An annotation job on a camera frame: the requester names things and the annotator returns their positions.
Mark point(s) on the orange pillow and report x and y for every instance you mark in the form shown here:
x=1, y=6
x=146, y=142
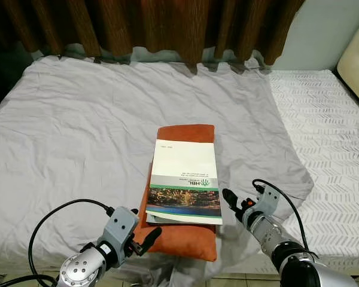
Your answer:
x=185, y=239

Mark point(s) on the white green booklet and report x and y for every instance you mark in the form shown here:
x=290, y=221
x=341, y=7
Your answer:
x=185, y=167

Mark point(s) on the brown curtain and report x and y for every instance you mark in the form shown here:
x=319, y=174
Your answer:
x=137, y=27

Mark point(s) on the cream padded headboard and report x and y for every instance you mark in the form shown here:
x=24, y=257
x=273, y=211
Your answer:
x=358, y=66

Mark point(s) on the grey blanket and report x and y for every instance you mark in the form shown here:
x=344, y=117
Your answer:
x=78, y=137

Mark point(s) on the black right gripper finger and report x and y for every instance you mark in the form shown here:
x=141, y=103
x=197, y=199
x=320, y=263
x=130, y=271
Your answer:
x=233, y=200

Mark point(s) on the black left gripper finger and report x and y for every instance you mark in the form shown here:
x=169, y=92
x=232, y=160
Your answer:
x=151, y=239

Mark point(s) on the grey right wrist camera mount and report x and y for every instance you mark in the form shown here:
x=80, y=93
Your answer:
x=266, y=202

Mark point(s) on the white chevron mattress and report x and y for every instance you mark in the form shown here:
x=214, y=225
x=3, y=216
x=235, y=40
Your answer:
x=335, y=149

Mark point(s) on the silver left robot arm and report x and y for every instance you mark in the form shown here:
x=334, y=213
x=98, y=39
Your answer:
x=84, y=269

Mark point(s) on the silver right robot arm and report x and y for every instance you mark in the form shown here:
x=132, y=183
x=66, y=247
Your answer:
x=293, y=260

